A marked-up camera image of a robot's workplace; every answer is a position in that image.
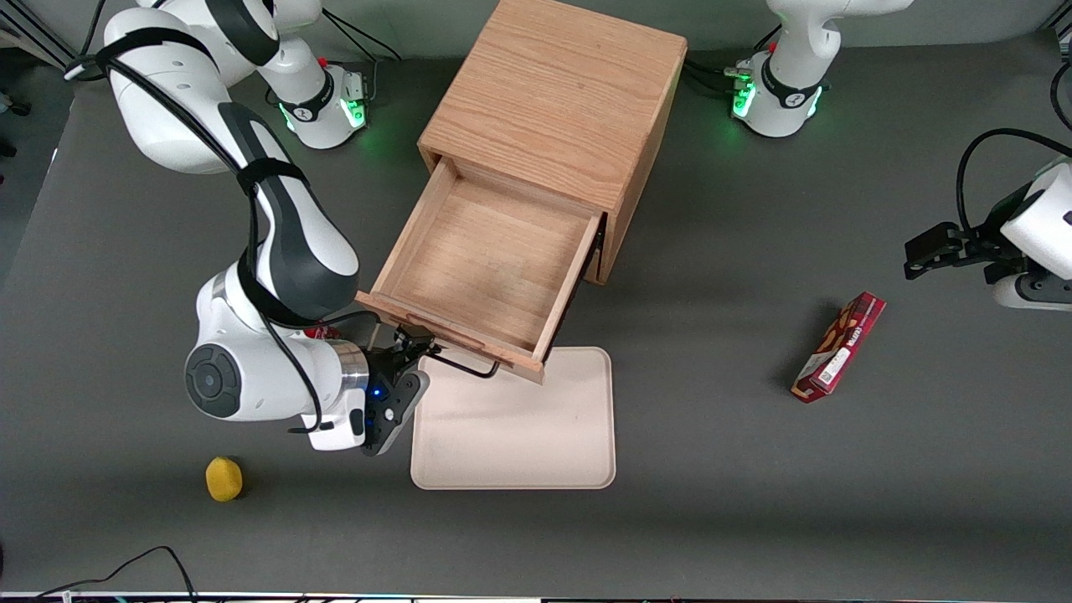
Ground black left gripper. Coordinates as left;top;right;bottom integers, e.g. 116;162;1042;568
904;184;1044;286

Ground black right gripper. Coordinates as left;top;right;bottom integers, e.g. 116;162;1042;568
364;324;439;409

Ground long black drawer handle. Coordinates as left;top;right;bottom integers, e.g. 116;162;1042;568
405;330;502;380

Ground wooden drawer with long handle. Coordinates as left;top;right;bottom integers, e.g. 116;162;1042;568
355;155;606;385

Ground wooden drawer cabinet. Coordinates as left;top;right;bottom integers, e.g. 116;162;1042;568
417;0;689;286

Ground beige plastic tray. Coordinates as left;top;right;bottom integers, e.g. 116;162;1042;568
410;346;617;492

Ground red snack box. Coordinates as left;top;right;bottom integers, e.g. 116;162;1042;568
790;291;888;405

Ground yellow lemon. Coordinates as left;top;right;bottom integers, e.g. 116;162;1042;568
204;456;245;504

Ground black stand foot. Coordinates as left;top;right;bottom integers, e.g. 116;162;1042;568
0;90;33;160

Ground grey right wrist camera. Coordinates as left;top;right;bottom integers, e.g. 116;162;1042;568
362;371;431;458

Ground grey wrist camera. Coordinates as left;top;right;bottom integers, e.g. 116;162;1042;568
992;272;1072;312
362;371;431;458

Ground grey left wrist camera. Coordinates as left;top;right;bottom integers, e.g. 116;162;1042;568
992;272;1072;312

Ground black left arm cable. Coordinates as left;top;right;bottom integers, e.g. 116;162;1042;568
956;127;1072;240

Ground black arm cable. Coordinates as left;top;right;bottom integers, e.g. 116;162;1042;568
956;127;1072;240
65;28;383;436

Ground black hanging cable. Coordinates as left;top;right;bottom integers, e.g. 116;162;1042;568
1050;59;1072;131

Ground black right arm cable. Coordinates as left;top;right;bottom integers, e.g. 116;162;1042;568
65;28;383;436

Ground metal frame post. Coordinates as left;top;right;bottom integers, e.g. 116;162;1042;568
0;0;70;70
1038;0;1072;39

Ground black left base cables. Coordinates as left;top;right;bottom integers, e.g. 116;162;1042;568
682;25;784;95

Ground black base cables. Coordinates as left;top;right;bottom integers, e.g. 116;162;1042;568
318;14;404;101
682;25;784;95

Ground black right base cables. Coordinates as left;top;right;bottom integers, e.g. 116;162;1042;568
318;14;404;101

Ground black cable at table edge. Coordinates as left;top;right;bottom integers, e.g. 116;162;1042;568
33;545;198;602

